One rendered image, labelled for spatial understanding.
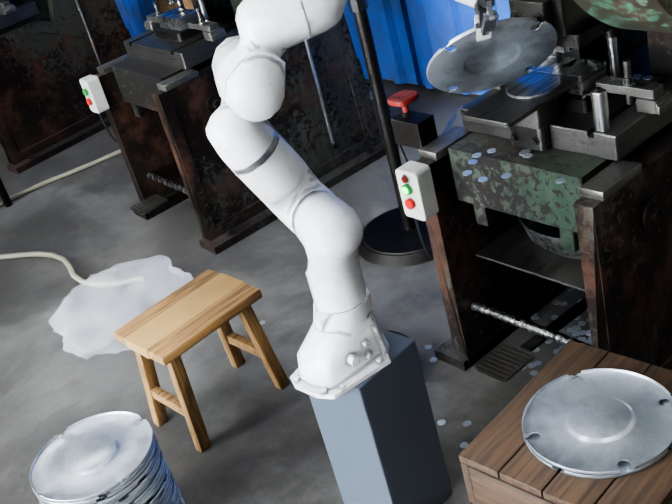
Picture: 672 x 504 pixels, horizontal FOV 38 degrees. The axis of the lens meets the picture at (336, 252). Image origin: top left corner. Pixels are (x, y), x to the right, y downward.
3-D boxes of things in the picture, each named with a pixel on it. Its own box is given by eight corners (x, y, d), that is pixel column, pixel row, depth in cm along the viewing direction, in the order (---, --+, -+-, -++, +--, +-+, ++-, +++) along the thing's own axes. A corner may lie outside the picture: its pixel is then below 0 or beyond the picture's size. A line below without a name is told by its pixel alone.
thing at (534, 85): (516, 177, 211) (507, 121, 204) (469, 166, 221) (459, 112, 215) (586, 129, 223) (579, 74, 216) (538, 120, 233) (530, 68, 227)
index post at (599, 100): (604, 132, 207) (599, 91, 202) (592, 130, 209) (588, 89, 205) (612, 127, 208) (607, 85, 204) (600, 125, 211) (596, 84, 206)
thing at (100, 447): (69, 522, 204) (67, 520, 203) (10, 470, 224) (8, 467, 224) (177, 441, 218) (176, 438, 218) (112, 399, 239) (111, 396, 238)
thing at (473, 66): (489, 100, 229) (488, 97, 230) (584, 35, 209) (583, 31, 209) (400, 83, 211) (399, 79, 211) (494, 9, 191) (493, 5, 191)
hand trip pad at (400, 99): (407, 130, 238) (400, 102, 234) (390, 127, 242) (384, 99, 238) (426, 118, 241) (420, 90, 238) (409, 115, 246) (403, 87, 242)
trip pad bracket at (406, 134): (431, 191, 243) (416, 120, 234) (405, 183, 251) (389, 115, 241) (447, 180, 246) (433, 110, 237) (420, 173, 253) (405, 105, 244)
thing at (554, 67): (583, 95, 218) (581, 76, 216) (531, 87, 229) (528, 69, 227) (607, 79, 223) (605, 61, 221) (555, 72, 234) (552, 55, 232)
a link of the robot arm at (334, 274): (343, 336, 185) (312, 226, 173) (306, 297, 201) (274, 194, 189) (393, 312, 188) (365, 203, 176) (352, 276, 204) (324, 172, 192)
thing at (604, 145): (618, 162, 207) (615, 136, 204) (463, 130, 240) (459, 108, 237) (695, 104, 222) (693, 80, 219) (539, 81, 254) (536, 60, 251)
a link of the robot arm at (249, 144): (238, 185, 174) (171, 119, 164) (222, 146, 188) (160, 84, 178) (320, 115, 171) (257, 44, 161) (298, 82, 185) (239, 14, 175)
